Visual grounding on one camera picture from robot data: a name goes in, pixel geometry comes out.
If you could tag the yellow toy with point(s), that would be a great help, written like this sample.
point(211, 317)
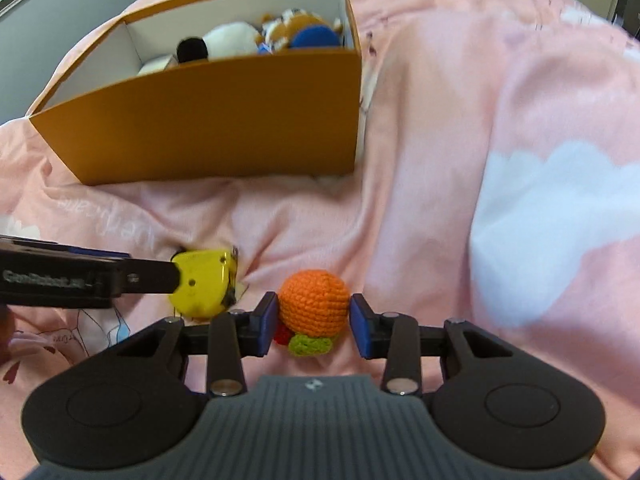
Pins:
point(202, 285)

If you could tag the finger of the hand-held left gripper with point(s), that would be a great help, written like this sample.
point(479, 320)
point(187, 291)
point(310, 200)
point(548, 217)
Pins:
point(95, 252)
point(150, 277)

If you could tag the orange crochet toy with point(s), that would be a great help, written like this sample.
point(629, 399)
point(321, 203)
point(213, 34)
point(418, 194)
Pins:
point(312, 300)

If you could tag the orange and white plush toy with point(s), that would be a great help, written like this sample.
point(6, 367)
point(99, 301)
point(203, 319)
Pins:
point(287, 22)

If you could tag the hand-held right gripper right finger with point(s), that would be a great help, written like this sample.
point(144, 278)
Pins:
point(358, 324)

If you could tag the orange cardboard box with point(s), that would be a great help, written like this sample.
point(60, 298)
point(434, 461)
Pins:
point(215, 120)

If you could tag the pink printed blanket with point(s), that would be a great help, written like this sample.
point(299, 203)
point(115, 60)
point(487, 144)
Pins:
point(450, 110)

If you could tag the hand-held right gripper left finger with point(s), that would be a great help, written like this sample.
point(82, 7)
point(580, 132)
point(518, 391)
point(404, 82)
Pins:
point(268, 321)

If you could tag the blue plush ball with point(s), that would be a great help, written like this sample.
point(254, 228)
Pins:
point(316, 37)

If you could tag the small white box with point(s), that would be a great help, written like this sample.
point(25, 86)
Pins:
point(155, 66)

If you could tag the white plush toy black nose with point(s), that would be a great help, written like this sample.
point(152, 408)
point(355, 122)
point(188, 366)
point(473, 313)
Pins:
point(230, 40)

